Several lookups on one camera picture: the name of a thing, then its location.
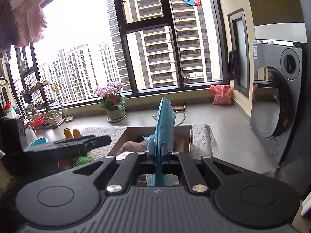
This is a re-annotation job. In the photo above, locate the pink plush toy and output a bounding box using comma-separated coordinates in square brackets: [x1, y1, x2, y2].
[116, 135, 186, 156]

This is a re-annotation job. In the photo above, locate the blue surgical face mask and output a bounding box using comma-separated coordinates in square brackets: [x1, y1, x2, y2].
[146, 98, 186, 187]

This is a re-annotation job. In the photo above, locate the red plastic bag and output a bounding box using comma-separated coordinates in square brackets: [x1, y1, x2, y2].
[208, 85, 232, 105]

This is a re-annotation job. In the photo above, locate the teal plastic basin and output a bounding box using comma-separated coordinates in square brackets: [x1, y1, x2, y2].
[29, 137, 48, 147]

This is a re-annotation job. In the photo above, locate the brown wooden block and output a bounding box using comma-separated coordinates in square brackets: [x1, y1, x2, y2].
[172, 103, 186, 111]

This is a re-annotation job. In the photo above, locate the dark framed window panel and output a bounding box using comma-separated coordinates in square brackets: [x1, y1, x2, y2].
[228, 8, 249, 98]

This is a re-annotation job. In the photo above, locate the potted pink flower plant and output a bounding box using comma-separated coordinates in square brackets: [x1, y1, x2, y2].
[95, 82, 127, 123]

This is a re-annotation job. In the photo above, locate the white lace tablecloth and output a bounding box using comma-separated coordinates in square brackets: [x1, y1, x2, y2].
[81, 124, 218, 159]

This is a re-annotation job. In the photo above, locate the yellow plush toy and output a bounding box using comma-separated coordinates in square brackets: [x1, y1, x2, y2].
[63, 128, 82, 139]

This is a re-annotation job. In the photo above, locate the metal storage shelf rack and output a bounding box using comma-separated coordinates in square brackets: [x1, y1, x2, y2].
[19, 79, 66, 130]

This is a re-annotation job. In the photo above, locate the hanging pink cloth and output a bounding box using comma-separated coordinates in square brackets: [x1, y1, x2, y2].
[1, 0, 47, 54]

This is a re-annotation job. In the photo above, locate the red plastic bowl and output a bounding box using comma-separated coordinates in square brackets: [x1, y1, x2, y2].
[30, 117, 44, 128]

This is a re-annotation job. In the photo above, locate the crochet doll red hat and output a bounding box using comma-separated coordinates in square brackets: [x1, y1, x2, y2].
[57, 150, 93, 169]

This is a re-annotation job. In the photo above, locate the brown cardboard storage box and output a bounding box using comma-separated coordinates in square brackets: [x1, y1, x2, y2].
[105, 125, 193, 158]

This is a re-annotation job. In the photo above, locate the grey washing machine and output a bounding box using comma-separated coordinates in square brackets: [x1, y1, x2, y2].
[249, 23, 308, 165]

